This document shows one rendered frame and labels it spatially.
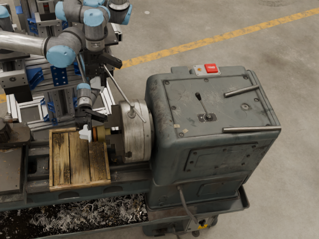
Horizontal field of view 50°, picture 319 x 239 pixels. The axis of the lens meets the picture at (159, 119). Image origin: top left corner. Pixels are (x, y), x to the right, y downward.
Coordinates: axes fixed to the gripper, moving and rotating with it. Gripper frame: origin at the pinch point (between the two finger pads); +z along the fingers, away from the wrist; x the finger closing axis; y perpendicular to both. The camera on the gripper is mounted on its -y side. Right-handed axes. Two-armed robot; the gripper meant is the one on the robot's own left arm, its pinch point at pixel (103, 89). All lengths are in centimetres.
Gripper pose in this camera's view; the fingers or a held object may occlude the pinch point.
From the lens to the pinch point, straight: 155.5
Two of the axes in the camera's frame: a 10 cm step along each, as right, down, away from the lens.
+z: -0.4, 8.3, 5.6
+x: 2.1, 5.6, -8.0
